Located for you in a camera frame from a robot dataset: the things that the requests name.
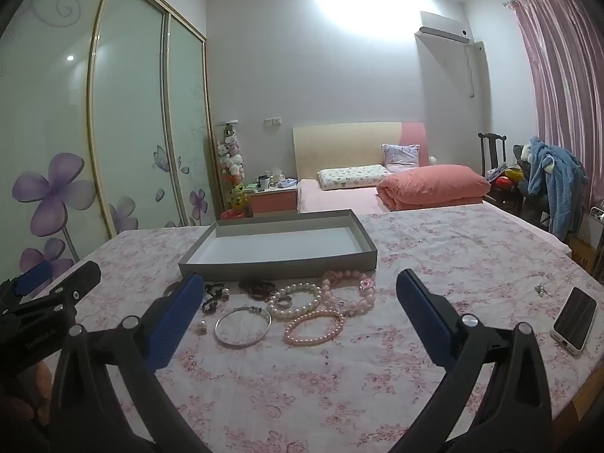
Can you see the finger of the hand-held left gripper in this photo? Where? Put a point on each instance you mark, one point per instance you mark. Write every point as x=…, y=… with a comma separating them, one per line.
x=80, y=279
x=30, y=278

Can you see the tissue box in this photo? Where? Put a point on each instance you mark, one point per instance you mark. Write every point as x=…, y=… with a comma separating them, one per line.
x=277, y=178

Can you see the red bag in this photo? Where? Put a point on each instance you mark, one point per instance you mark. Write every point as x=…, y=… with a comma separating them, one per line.
x=231, y=214

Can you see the wide silver cuff bangle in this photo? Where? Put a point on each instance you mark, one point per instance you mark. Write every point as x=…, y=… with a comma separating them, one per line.
x=170, y=289

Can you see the pink floral tablecloth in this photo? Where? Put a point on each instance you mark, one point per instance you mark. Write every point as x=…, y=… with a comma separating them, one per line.
x=306, y=387

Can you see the dark wooden chair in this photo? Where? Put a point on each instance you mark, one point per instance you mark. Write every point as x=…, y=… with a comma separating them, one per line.
x=493, y=151

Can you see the thin silver bangle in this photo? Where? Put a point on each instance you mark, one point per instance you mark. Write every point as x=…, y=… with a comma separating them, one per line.
x=241, y=348

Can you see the white mug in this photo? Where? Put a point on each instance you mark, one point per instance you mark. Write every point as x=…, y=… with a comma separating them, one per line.
x=264, y=182

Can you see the blue fleece robe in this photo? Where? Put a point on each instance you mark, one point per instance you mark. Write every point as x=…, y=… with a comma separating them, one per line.
x=559, y=179

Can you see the colourful plush toy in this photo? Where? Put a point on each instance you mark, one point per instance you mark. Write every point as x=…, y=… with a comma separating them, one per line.
x=507, y=178

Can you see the smartphone in white case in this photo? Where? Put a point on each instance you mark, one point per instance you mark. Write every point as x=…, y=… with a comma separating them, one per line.
x=573, y=316

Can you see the pink curtain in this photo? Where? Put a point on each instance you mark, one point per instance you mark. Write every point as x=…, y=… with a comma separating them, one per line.
x=561, y=80

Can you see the bed with pink sheet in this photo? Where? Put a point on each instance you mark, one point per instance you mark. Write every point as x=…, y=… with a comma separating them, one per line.
x=339, y=200

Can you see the grey cardboard tray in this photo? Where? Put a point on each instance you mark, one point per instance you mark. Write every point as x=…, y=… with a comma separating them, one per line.
x=283, y=245

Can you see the person's left hand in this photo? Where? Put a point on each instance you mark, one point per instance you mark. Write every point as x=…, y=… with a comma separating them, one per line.
x=26, y=391

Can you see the cardboard box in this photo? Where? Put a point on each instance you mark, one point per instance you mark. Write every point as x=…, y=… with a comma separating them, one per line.
x=587, y=257

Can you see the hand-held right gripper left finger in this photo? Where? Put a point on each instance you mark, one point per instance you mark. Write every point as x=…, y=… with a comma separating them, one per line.
x=174, y=314

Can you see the small silver earrings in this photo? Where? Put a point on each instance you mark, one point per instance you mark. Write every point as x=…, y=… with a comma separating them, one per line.
x=542, y=289

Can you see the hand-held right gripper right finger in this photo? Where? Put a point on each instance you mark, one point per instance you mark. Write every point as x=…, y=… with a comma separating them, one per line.
x=424, y=321

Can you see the white air conditioner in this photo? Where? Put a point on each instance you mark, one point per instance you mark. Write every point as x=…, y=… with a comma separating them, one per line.
x=441, y=28

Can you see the coral pink pillow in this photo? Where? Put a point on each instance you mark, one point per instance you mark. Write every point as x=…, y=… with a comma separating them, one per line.
x=429, y=186

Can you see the white wall socket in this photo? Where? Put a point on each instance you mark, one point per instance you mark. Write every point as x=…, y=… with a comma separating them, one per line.
x=272, y=122

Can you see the beige and pink headboard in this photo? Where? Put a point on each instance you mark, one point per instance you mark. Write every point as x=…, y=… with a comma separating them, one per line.
x=339, y=146

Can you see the plush toy bouquet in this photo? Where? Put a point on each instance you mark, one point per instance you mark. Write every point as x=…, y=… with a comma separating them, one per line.
x=232, y=160

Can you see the white printed pillow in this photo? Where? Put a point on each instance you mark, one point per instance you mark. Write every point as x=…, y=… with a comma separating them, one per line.
x=349, y=177

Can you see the pink nightstand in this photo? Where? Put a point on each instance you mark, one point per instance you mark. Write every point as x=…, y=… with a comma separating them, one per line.
x=273, y=203

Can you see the flower print sliding wardrobe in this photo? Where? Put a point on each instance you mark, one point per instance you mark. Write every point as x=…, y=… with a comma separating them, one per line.
x=127, y=104

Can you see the purple pillow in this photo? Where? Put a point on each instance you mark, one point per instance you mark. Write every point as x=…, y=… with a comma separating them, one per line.
x=401, y=155

